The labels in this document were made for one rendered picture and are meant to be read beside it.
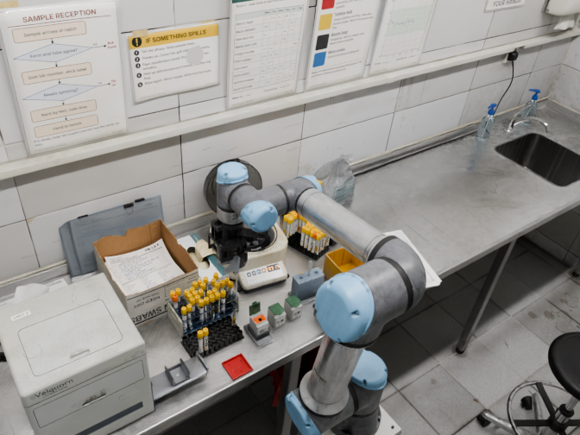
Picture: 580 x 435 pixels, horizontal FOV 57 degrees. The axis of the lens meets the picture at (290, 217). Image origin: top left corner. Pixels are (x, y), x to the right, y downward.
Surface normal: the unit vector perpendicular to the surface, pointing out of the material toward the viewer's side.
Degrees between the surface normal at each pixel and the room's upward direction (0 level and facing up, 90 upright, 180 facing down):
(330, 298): 83
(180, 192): 90
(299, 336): 0
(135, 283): 1
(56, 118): 93
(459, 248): 0
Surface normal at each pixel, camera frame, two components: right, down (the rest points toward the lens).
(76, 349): 0.08, -0.78
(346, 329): -0.80, 0.21
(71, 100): 0.55, 0.60
